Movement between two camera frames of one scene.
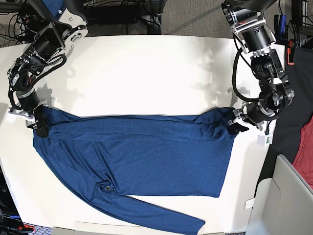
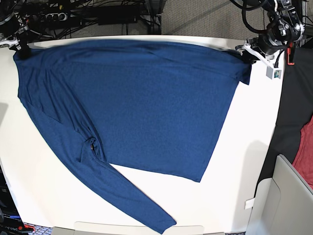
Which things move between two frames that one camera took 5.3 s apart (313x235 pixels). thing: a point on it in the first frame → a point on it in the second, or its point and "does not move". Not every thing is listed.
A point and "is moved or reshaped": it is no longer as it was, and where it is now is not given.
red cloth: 303,161 does not move
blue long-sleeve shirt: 103,158 is moved or reshaped
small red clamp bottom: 32,227 does not move
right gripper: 257,113 → 263,46
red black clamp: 291,52 does not move
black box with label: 11,222 does not move
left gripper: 29,100 → 12,40
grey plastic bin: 283,204 does not move
